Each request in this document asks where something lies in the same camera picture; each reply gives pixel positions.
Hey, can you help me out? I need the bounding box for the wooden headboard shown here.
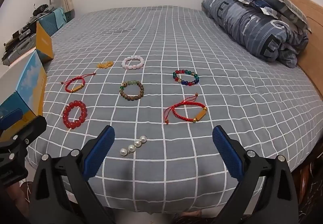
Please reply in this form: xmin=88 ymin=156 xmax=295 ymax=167
xmin=267 ymin=0 xmax=323 ymax=99

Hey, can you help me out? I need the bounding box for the large red string bracelet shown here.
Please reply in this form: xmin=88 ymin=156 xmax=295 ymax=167
xmin=164 ymin=93 xmax=208 ymax=125

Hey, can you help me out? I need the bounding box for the blue and yellow cardboard box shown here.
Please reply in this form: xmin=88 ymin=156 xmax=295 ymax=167
xmin=0 ymin=22 xmax=55 ymax=126

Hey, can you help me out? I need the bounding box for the pink bead bracelet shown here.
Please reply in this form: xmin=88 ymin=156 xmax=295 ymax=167
xmin=122 ymin=55 xmax=145 ymax=70

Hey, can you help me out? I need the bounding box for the white pearl string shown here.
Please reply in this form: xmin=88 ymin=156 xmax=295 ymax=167
xmin=120 ymin=135 xmax=147 ymax=157

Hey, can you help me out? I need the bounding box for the multicoloured glass bead bracelet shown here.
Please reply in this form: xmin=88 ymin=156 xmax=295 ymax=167
xmin=173 ymin=69 xmax=200 ymax=86

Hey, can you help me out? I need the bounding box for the red bead bracelet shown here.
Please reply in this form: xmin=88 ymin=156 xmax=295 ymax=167
xmin=62 ymin=100 xmax=88 ymax=129

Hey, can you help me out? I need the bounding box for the grey checked bedsheet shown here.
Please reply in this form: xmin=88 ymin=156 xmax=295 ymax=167
xmin=26 ymin=4 xmax=323 ymax=216

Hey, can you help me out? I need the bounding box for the light blue cloth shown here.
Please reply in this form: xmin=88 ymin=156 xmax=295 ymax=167
xmin=52 ymin=8 xmax=66 ymax=28

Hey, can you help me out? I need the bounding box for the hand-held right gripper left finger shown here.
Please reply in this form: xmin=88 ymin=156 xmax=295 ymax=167
xmin=28 ymin=125 xmax=115 ymax=224

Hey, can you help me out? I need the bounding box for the blue printed folded quilt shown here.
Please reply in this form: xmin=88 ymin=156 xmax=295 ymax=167
xmin=202 ymin=0 xmax=310 ymax=69

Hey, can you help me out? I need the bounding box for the black gadget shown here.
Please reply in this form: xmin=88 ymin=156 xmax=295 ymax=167
xmin=32 ymin=4 xmax=49 ymax=16

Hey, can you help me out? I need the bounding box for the wooden bead bracelet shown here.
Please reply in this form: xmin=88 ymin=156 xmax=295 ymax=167
xmin=119 ymin=80 xmax=144 ymax=101

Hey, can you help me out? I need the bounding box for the small red string bracelet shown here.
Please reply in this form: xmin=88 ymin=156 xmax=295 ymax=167
xmin=61 ymin=73 xmax=97 ymax=93

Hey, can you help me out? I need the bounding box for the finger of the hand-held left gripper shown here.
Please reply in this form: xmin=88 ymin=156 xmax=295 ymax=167
xmin=5 ymin=115 xmax=47 ymax=161
xmin=0 ymin=107 xmax=25 ymax=131

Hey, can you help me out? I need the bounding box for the teal storage box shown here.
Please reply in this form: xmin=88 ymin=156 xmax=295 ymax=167
xmin=37 ymin=8 xmax=68 ymax=37

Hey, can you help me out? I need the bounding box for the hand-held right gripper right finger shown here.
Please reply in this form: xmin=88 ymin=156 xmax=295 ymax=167
xmin=212 ymin=125 xmax=300 ymax=224

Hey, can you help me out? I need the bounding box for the silver cassette radio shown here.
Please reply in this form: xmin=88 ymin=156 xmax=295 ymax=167
xmin=2 ymin=30 xmax=38 ymax=66

